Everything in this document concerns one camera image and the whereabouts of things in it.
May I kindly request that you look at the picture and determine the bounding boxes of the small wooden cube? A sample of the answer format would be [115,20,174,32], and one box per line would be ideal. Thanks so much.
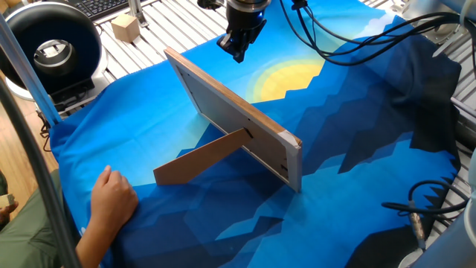
[0,193,16,209]

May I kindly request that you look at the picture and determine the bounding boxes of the black lamp cable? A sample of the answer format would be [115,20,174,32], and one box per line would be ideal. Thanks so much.
[36,109,53,153]

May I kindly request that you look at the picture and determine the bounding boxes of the black keyboard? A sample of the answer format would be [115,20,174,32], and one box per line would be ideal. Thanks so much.
[66,0,146,22]

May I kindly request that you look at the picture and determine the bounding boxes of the black cable bundle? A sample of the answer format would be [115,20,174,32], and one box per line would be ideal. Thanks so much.
[278,0,476,68]

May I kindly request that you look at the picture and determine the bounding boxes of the large wooden cube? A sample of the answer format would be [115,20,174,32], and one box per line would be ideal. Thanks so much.
[110,13,141,44]

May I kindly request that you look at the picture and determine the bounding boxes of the person's right forearm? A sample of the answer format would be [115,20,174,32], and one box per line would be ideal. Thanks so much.
[74,219,122,268]

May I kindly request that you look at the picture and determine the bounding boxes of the person's right hand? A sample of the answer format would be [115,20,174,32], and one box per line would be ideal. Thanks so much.
[90,165,139,232]

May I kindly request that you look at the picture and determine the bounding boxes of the green trousers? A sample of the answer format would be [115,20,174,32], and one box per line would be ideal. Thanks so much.
[0,169,81,268]

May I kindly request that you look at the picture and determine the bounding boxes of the black round ring lamp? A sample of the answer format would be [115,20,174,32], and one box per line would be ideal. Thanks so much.
[0,1,109,112]

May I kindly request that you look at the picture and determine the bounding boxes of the person's left hand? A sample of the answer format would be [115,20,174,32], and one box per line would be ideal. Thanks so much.
[0,202,19,228]

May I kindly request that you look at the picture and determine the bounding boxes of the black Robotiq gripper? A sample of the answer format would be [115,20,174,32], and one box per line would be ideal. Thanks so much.
[217,3,267,64]

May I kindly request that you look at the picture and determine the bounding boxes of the wooden picture frame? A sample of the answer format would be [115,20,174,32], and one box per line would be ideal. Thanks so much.
[153,46,303,194]

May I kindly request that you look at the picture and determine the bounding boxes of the black cable with metal plug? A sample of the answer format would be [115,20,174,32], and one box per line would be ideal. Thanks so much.
[382,180,472,250]

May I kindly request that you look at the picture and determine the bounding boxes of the black foreground tube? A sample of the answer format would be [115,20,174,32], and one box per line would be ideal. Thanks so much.
[0,80,81,268]

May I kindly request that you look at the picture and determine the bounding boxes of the aluminium frame post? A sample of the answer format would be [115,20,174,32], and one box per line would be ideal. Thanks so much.
[0,14,62,127]

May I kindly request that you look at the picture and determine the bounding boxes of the metal stand bracket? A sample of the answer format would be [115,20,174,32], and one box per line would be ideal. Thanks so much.
[127,0,149,28]

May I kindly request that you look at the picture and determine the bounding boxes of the blue landscape print cloth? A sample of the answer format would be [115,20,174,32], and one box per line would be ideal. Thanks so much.
[50,0,462,268]

